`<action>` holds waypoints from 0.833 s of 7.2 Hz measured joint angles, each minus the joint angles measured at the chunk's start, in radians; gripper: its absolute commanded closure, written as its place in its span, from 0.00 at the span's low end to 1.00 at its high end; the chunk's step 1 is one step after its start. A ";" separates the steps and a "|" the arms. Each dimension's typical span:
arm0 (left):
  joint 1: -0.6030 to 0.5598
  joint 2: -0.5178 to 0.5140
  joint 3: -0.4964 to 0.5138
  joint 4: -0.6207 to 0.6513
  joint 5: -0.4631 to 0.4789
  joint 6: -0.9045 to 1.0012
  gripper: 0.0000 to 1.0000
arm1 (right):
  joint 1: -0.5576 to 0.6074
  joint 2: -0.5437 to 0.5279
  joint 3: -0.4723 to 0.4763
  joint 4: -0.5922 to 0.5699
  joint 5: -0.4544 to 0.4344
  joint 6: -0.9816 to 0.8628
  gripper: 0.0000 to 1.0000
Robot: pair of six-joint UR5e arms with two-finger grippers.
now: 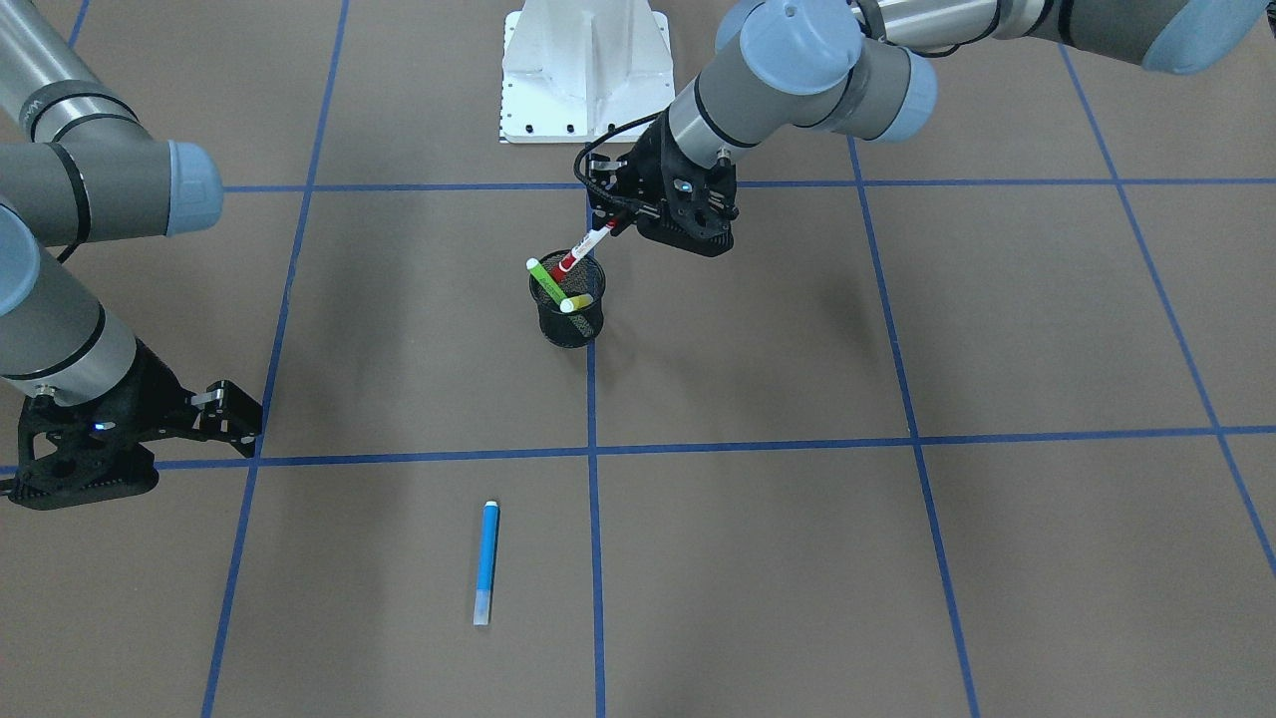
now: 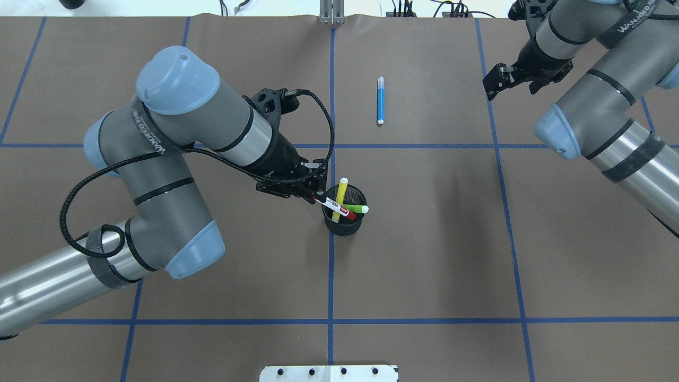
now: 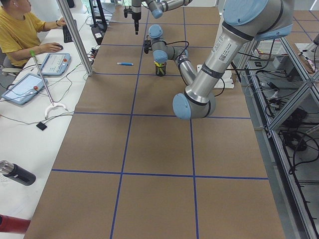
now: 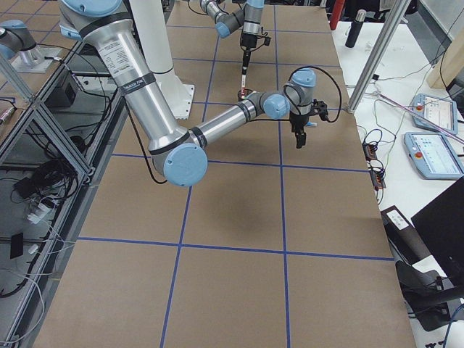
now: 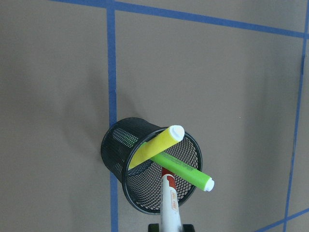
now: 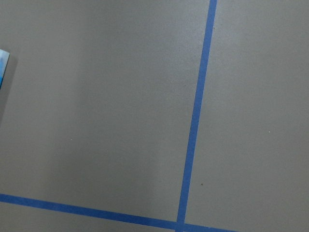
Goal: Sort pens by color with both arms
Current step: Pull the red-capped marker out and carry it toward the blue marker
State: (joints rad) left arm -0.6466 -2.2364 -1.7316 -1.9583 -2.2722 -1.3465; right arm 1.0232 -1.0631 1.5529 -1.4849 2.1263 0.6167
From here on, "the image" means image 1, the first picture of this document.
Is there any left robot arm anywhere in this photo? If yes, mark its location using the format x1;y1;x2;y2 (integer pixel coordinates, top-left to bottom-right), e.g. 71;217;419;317
574;1;1273;258

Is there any red white marker pen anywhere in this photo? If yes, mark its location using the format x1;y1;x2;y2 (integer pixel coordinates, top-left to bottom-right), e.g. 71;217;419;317
547;218;618;283

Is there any yellow highlighter pen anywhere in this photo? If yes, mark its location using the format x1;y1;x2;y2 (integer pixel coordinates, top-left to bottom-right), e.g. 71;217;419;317
558;292;595;314

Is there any blue highlighter pen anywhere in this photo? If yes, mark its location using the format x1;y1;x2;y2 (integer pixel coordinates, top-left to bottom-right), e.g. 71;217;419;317
473;500;500;627

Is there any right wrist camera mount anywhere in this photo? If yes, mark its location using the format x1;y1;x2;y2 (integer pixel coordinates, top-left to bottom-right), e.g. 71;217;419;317
4;397;160;511

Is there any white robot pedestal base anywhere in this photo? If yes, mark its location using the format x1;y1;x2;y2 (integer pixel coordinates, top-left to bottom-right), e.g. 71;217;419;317
498;1;676;145

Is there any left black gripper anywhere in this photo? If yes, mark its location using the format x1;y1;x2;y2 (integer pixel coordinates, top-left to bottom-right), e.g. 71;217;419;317
584;114;699;236

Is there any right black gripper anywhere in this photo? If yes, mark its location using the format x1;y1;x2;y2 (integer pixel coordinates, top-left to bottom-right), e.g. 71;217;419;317
100;341;263;450

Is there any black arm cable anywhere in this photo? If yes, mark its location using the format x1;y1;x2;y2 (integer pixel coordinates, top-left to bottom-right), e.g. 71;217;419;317
573;112;671;200

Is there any black mesh pen holder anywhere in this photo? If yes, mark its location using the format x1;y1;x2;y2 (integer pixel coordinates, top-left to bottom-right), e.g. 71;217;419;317
527;250;606;347

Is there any green highlighter pen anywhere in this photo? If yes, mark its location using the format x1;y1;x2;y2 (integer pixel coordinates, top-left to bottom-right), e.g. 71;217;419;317
524;258;568;306

